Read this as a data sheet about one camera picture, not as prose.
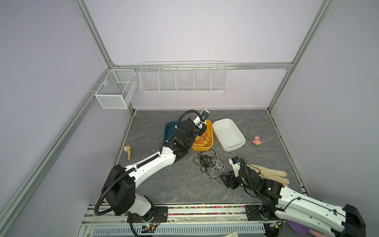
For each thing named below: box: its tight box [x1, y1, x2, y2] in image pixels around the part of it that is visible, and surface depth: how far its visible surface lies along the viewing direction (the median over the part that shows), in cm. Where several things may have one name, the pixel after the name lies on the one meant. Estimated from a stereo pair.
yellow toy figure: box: [123, 145, 132, 161], surface depth 98 cm
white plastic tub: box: [212, 118, 246, 153], surface depth 106 cm
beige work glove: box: [246, 163, 290, 187], surface depth 88 cm
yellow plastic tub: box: [191, 119, 214, 152], surface depth 101 cm
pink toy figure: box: [252, 136, 263, 146], surface depth 101 cm
